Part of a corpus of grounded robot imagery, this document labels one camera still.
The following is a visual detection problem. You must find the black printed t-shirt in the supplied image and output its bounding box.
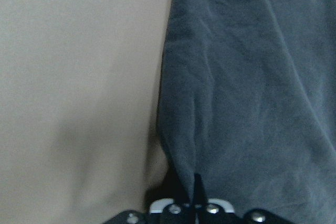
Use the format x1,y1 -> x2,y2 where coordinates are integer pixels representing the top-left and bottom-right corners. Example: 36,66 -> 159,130
159,0 -> 335,223

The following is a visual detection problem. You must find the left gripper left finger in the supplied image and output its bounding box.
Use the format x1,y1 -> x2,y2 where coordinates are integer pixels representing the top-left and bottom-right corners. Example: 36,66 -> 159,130
164,167 -> 191,206

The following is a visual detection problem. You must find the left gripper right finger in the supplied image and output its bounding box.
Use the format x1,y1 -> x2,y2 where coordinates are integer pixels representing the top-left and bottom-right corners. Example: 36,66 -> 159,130
193,173 -> 208,206

